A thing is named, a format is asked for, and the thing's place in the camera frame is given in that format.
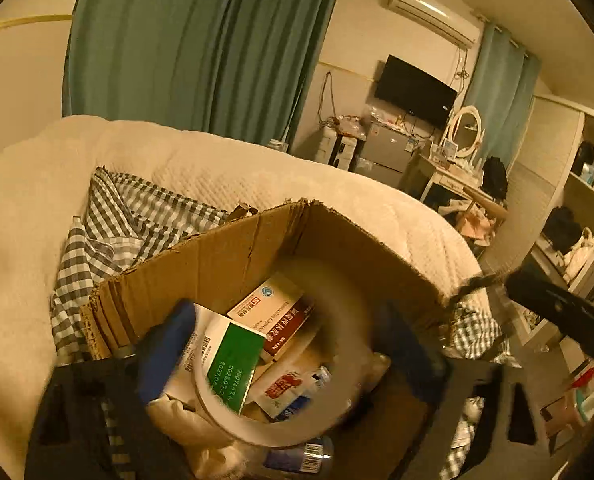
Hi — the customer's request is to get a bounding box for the black backpack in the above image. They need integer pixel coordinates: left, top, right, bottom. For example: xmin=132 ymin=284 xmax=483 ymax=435
xmin=481 ymin=156 xmax=508 ymax=200

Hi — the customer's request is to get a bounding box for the white dressing table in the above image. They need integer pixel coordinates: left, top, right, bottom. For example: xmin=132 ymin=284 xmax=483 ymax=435
xmin=417 ymin=156 xmax=480 ymax=203

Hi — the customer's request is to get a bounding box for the teal right curtain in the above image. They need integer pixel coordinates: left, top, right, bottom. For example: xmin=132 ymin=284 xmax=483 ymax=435
xmin=464 ymin=22 xmax=542 ymax=167

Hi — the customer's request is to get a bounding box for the white tape roll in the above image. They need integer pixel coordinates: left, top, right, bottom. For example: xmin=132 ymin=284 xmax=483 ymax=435
xmin=193 ymin=258 xmax=372 ymax=448

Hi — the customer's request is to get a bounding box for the checkered gingham cloth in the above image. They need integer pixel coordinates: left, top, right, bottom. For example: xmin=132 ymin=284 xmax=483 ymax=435
xmin=50 ymin=167 xmax=502 ymax=479

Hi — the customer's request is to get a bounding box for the cream quilted bed cover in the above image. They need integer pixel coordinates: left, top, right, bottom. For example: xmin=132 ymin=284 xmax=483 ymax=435
xmin=0 ymin=116 xmax=480 ymax=479

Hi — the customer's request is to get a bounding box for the white shelving cabinet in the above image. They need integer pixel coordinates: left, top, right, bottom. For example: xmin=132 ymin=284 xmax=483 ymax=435
xmin=479 ymin=94 xmax=594 ymax=348

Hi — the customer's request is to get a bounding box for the small grey fridge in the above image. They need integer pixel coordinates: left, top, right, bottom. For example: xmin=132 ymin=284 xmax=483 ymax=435
xmin=359 ymin=122 xmax=416 ymax=172

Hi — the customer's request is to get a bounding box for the white oval vanity mirror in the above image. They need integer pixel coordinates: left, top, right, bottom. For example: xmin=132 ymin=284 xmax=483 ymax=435
xmin=440 ymin=105 xmax=484 ymax=162

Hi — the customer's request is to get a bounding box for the brown cardboard box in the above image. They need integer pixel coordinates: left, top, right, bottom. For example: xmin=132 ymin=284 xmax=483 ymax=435
xmin=82 ymin=200 xmax=445 ymax=479

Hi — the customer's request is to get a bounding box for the red white medicine box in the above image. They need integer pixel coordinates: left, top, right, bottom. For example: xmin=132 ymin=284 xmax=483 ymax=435
xmin=227 ymin=272 xmax=313 ymax=363

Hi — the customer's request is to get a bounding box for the black wall television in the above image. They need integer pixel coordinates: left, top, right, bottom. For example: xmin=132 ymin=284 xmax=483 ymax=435
xmin=374 ymin=55 xmax=457 ymax=129

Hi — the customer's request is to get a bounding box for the white air conditioner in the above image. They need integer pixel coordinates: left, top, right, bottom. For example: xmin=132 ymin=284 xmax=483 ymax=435
xmin=388 ymin=0 xmax=480 ymax=50

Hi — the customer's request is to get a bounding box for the wooden chair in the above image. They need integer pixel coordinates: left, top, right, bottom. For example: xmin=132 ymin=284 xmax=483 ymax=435
xmin=455 ymin=186 xmax=508 ymax=248

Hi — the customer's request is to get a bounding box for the white lace fabric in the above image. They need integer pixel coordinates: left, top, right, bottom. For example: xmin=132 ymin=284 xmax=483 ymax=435
xmin=145 ymin=396 xmax=246 ymax=479

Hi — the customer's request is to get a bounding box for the teal window curtain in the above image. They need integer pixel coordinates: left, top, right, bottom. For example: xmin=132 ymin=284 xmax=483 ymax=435
xmin=62 ymin=0 xmax=336 ymax=145

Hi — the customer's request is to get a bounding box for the green white medicine box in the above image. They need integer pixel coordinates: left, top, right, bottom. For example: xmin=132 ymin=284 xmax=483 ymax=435
xmin=163 ymin=304 xmax=265 ymax=414

